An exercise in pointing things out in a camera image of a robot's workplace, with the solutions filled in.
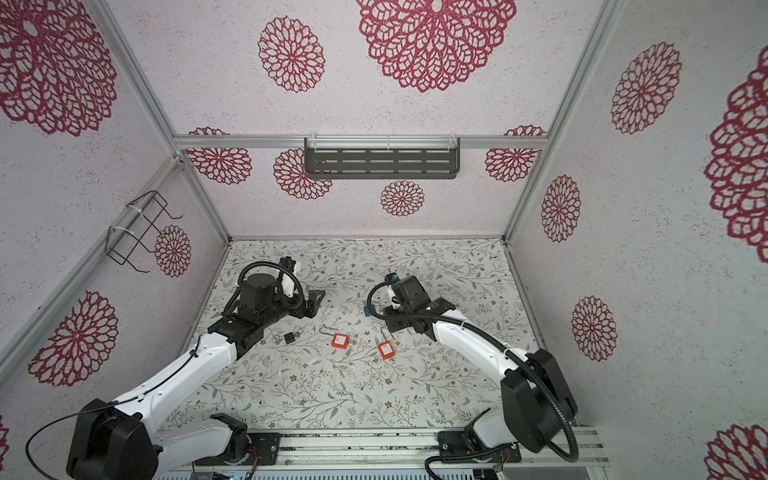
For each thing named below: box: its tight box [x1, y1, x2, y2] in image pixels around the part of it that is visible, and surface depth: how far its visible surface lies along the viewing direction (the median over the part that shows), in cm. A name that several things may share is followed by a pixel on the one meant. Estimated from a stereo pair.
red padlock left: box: [319, 325, 351, 350], surface depth 93 cm
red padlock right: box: [378, 326, 396, 360], surface depth 91 cm
